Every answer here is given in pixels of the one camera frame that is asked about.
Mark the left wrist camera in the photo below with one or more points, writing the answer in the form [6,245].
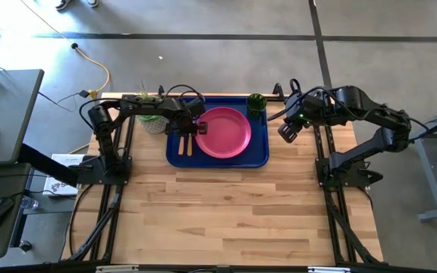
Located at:
[197,107]

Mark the green ribbed cup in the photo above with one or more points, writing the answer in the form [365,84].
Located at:
[256,103]

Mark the black diagonal support bar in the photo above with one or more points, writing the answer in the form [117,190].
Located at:
[48,165]

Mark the blue plastic tray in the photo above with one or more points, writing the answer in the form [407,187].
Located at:
[256,148]

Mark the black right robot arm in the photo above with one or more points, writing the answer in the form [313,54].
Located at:
[374,110]

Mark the grey metal cart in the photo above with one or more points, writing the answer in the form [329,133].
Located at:
[427,170]

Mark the black round floor plug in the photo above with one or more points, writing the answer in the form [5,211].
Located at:
[74,46]

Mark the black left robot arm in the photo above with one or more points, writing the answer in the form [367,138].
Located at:
[158,108]

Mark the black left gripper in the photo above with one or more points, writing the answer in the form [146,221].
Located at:
[184,120]

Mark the black frame bracket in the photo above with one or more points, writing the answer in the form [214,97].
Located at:
[278,91]
[161,91]

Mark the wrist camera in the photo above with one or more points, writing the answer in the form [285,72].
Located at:
[302,116]
[197,107]

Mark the white printed booklet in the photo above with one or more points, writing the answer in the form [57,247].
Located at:
[57,187]

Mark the pink round plate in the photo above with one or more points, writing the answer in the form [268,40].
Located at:
[224,132]

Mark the person's shoe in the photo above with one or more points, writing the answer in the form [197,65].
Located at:
[63,4]
[92,3]

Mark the black aluminium table frame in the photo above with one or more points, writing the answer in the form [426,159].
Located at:
[320,144]

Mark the green succulent in white pot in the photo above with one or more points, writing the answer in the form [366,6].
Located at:
[154,125]

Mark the black caster wheel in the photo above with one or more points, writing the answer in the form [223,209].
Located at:
[25,246]

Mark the clear water bottle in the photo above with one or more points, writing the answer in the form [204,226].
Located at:
[29,203]

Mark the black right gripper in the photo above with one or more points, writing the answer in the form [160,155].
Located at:
[305,106]

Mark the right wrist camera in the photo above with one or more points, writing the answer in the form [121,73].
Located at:
[302,116]

